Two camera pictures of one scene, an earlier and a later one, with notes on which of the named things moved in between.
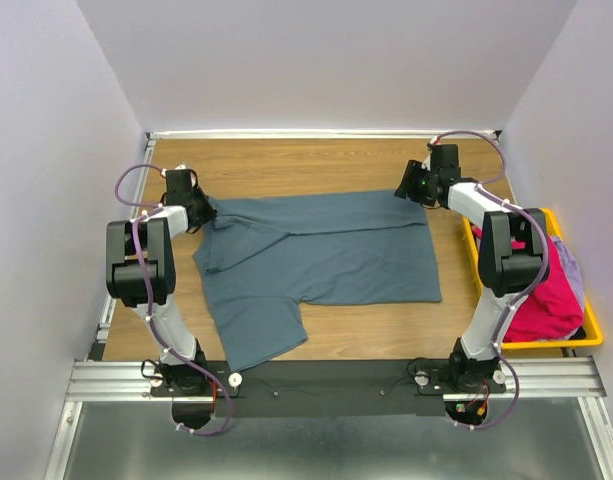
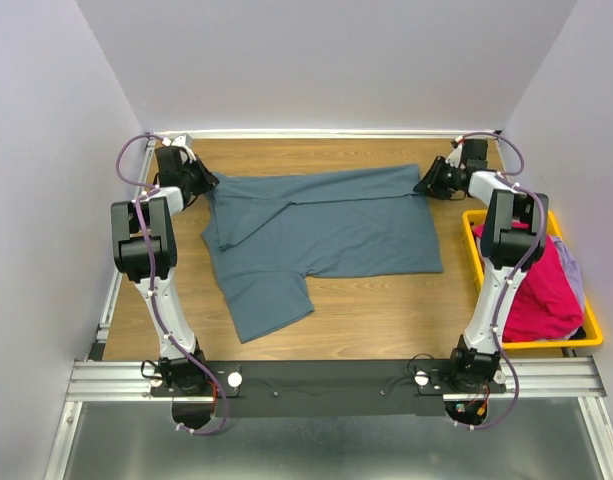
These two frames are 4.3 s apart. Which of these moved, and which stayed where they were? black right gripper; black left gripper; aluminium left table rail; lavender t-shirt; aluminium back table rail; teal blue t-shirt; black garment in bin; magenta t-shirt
Moved: black right gripper; black left gripper; teal blue t-shirt
Stayed: aluminium back table rail; magenta t-shirt; lavender t-shirt; aluminium left table rail; black garment in bin
